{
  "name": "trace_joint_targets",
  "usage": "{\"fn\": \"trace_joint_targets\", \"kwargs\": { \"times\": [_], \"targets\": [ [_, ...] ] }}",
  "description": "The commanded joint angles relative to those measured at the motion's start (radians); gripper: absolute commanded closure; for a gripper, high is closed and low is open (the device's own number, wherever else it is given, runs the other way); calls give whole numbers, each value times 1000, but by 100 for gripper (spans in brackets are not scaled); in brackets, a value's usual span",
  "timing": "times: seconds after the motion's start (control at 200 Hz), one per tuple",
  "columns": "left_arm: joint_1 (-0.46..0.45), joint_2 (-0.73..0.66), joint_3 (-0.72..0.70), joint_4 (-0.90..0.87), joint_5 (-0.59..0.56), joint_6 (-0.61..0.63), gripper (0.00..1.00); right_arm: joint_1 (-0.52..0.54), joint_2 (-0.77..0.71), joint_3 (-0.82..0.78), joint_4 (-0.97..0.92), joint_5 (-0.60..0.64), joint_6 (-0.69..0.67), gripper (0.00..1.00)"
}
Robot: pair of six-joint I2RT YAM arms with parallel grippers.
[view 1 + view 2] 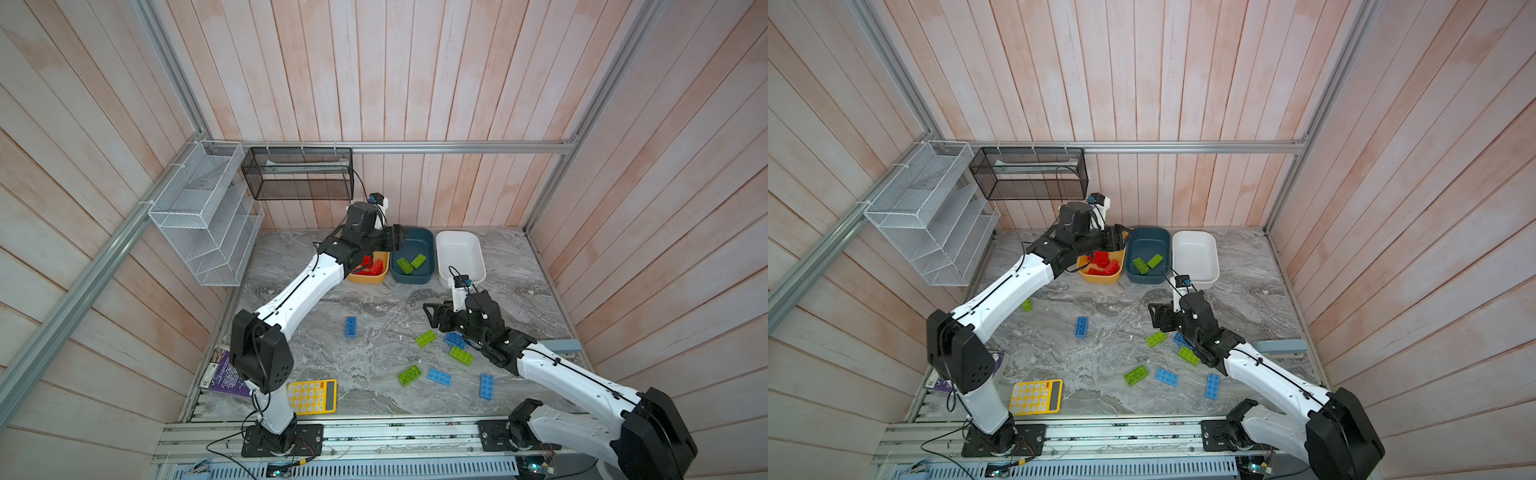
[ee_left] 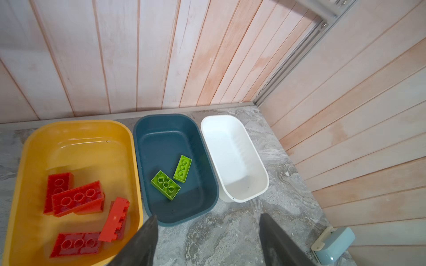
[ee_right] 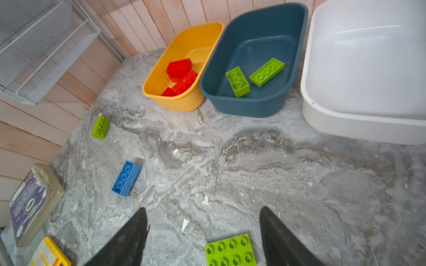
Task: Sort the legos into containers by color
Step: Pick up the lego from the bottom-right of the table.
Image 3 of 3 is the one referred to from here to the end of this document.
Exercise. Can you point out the red lego brick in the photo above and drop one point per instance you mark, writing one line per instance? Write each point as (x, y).
(178, 69)
(185, 83)
(169, 92)

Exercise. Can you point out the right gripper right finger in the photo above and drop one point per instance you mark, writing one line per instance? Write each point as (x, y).
(281, 247)

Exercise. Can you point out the purple book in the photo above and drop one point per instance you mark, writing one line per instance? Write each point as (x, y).
(33, 202)

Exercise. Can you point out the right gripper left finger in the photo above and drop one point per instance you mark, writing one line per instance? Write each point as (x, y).
(127, 245)

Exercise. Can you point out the white plastic bin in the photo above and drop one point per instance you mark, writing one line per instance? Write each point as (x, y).
(364, 72)

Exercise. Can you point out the green lego brick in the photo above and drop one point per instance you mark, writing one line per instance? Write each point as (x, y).
(238, 82)
(267, 72)

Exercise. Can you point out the white wire mesh shelf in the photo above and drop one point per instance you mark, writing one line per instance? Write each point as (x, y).
(39, 43)

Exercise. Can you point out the yellow plastic bin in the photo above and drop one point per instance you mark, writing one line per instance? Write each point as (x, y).
(196, 43)

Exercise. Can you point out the green lego near left gripper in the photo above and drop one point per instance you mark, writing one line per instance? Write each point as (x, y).
(101, 127)

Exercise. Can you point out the teal plastic bin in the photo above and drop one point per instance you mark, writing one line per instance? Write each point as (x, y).
(249, 41)

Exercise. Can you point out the yellow calculator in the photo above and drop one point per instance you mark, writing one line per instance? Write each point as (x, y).
(49, 254)

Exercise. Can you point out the green lego plate right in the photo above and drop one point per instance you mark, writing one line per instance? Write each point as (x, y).
(235, 251)

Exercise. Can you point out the blue lego brick left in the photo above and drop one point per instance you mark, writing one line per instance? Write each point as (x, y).
(126, 178)

